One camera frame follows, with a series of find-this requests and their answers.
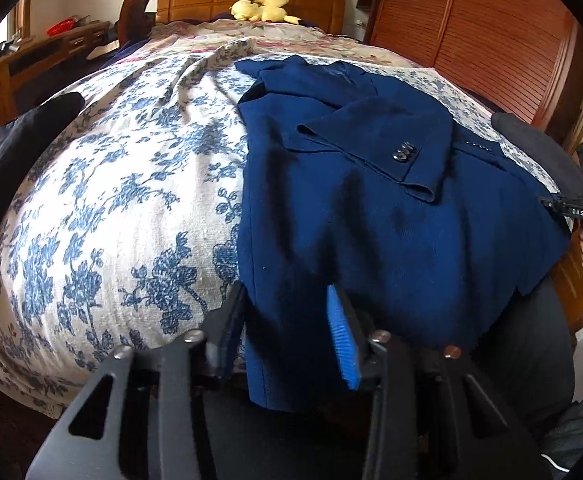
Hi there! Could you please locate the wooden bed headboard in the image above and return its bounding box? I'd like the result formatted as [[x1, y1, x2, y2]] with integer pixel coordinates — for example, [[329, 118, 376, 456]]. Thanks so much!
[[157, 0, 347, 36]]

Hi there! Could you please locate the blue floral bedspread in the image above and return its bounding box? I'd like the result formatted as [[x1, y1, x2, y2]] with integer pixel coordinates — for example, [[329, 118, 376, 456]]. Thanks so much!
[[0, 50, 562, 418]]

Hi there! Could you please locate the yellow plush toy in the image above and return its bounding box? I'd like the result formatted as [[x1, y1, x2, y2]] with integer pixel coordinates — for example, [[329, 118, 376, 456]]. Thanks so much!
[[228, 0, 302, 26]]

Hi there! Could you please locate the dark cloth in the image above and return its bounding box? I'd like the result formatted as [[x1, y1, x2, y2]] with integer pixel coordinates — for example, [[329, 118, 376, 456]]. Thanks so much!
[[541, 375, 583, 480]]

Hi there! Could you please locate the black garment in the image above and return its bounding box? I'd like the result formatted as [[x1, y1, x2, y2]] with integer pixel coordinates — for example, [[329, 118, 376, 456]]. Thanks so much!
[[0, 92, 86, 271]]

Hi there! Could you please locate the red bowl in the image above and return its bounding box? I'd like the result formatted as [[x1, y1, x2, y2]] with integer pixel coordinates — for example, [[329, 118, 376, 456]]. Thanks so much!
[[47, 17, 77, 36]]

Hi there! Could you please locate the wooden slatted wardrobe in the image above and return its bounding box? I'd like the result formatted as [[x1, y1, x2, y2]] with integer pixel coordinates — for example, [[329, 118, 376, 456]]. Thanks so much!
[[356, 0, 583, 136]]

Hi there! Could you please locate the pink floral quilt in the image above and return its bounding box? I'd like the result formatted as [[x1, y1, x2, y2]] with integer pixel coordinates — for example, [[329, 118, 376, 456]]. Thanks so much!
[[148, 17, 432, 68]]

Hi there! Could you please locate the person's dark trouser leg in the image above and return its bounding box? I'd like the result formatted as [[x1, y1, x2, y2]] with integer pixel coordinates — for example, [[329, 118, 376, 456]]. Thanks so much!
[[451, 270, 577, 441]]

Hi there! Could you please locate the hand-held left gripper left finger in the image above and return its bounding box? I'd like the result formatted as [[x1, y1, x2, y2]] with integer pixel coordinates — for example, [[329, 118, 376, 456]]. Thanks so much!
[[26, 280, 247, 480]]

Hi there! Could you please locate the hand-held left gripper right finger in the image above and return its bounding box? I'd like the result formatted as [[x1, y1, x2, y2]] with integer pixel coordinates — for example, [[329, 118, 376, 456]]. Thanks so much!
[[326, 285, 552, 480]]

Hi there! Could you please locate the wooden chair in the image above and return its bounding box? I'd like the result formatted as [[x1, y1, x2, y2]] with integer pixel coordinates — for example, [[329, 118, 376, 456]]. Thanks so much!
[[116, 0, 153, 46]]

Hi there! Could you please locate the wooden framed window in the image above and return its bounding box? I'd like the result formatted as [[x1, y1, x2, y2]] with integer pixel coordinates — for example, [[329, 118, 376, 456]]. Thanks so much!
[[0, 0, 37, 61]]

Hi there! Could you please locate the blue blazer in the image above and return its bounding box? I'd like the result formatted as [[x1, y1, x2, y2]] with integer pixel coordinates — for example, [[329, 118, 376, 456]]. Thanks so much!
[[234, 55, 572, 413]]

